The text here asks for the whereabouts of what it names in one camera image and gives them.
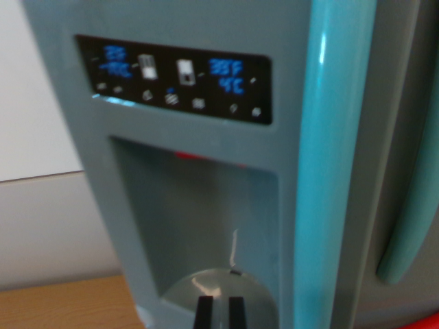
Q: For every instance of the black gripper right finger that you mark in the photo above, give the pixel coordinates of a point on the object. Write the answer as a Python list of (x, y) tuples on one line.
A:
[(236, 313)]

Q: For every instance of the grey fridge door with dispenser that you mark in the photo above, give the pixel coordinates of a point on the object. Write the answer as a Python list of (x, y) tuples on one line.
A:
[(192, 20)]

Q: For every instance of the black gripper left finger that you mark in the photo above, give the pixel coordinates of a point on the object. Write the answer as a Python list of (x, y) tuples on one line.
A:
[(204, 313)]

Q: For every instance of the red dispenser lever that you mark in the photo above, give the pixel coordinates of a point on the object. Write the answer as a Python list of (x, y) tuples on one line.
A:
[(192, 156)]

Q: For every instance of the grey round dispenser tray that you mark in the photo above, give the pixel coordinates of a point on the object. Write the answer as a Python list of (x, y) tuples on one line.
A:
[(260, 301)]

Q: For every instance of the black temperature display panel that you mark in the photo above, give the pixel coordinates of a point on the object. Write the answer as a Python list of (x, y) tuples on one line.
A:
[(171, 79)]

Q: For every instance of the red plastic object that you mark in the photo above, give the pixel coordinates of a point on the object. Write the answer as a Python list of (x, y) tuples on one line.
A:
[(423, 322)]

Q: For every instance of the plain grey fridge door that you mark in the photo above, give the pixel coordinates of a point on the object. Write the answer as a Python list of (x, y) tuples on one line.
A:
[(384, 137)]

